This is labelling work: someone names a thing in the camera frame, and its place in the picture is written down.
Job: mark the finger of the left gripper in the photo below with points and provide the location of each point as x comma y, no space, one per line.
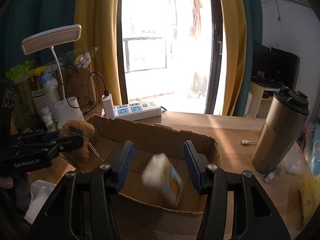
67,142

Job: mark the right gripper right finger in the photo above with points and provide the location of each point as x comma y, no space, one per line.
210,180

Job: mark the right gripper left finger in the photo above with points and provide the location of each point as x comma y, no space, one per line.
107,179

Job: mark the brown plush toy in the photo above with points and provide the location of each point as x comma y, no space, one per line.
77,136

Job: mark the white paper towel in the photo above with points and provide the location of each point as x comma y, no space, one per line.
40,191

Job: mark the tissue pack with cartoon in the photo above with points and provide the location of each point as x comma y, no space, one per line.
160,175

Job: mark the left hand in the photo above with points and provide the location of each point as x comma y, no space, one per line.
9,182

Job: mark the white desk lamp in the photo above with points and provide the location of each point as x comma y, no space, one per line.
49,39

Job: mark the white perforated basket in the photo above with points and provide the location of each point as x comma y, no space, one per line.
48,100

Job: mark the brown cardboard box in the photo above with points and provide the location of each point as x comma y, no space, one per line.
106,136

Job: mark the brown paper bag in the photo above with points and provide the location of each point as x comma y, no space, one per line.
80,85

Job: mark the white USB charger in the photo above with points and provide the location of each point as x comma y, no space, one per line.
108,105

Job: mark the white power strip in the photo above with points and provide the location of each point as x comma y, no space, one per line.
137,111

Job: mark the green snack bag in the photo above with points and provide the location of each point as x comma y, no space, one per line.
19,73

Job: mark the clear plastic bag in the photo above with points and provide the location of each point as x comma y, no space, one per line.
291,163

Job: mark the plush toys in bag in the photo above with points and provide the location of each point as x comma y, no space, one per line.
83,61

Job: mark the white TV stand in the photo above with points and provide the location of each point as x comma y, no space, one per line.
258,101

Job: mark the yellow tissue pack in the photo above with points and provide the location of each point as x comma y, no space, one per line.
309,194

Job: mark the steel travel mug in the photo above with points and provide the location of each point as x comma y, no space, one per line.
285,121

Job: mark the teal curtain left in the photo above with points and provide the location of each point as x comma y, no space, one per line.
23,18

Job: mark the teal curtain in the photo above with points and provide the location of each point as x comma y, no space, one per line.
23,18
254,33

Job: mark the yellow curtain left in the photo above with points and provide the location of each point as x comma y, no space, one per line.
98,19

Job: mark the yellow curtain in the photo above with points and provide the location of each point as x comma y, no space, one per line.
98,19
235,27

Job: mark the yellow curtain right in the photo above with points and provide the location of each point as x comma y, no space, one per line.
235,27

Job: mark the teal curtain right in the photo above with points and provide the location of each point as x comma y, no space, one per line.
254,33

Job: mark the black window frame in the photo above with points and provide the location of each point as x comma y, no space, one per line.
170,52

